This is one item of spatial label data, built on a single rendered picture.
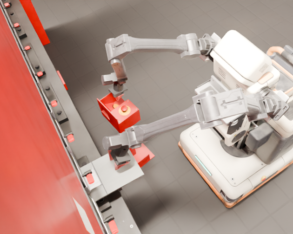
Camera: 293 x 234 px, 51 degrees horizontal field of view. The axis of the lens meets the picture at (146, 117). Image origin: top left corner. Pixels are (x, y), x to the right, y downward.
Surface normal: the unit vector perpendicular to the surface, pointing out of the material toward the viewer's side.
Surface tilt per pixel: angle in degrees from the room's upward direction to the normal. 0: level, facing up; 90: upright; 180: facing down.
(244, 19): 0
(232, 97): 26
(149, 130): 54
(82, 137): 0
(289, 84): 0
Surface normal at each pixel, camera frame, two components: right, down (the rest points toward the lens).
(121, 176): -0.07, -0.53
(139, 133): -0.72, 0.07
